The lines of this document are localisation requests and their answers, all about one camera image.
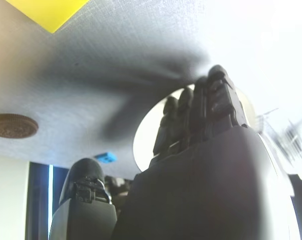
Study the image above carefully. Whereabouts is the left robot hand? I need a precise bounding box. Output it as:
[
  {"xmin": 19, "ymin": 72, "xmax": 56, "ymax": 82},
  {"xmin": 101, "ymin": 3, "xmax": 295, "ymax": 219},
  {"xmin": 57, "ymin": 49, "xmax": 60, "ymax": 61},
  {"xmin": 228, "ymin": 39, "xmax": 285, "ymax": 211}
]
[{"xmin": 48, "ymin": 64, "xmax": 298, "ymax": 240}]

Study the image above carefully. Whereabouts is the white plate with dark rim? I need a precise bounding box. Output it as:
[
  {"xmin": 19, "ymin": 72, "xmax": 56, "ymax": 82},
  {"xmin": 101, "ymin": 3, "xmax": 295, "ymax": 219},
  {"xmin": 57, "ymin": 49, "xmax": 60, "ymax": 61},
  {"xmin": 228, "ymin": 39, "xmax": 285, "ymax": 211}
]
[{"xmin": 132, "ymin": 83, "xmax": 258, "ymax": 173}]

